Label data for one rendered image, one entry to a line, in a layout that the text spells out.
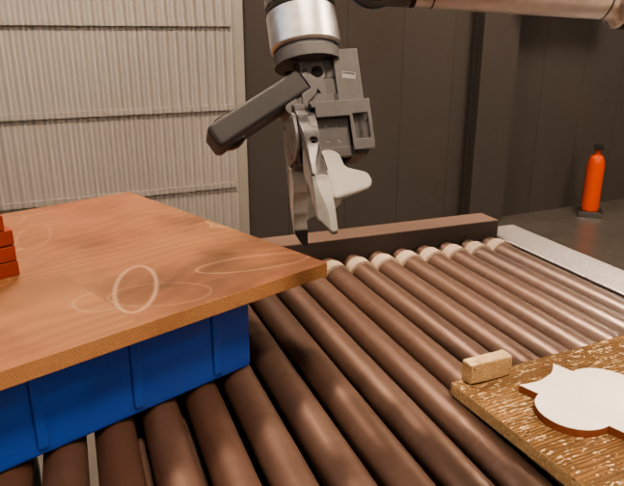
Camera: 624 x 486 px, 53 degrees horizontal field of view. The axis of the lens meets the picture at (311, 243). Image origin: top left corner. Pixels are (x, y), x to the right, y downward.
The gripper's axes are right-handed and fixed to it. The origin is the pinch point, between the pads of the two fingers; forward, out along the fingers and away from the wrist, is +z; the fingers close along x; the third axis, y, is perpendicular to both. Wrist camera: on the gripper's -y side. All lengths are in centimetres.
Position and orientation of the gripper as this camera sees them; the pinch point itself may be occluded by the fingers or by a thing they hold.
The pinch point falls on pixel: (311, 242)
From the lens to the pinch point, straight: 64.6
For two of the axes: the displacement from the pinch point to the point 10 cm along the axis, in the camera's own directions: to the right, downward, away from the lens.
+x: -1.9, 0.8, 9.8
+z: 1.3, 9.9, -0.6
